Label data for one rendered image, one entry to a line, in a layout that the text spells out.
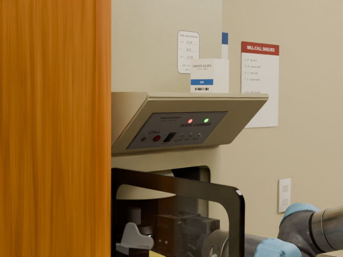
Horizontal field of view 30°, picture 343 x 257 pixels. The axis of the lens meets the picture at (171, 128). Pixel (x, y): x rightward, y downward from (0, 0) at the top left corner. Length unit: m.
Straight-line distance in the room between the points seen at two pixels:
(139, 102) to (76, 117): 0.10
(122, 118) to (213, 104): 0.17
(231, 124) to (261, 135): 0.95
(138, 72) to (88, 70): 0.19
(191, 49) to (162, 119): 0.22
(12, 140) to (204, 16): 0.43
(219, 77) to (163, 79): 0.10
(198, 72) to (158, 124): 0.15
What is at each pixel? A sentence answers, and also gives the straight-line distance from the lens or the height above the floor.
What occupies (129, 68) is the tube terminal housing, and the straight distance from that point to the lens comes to 1.09.
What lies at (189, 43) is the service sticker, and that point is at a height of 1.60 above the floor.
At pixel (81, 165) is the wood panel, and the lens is 0.95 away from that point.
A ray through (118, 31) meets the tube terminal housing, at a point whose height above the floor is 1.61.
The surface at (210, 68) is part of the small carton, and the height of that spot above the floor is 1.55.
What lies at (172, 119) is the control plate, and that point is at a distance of 1.05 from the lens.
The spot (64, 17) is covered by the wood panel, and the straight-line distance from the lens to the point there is 0.99.
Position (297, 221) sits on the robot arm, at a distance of 1.18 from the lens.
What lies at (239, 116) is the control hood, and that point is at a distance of 1.18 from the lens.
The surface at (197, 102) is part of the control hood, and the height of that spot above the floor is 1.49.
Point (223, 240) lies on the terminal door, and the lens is 0.84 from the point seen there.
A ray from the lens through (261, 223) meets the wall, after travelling 2.18.
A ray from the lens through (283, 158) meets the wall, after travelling 2.26.
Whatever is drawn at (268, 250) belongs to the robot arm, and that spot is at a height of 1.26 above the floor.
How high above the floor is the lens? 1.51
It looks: 3 degrees down
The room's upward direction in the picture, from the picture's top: straight up
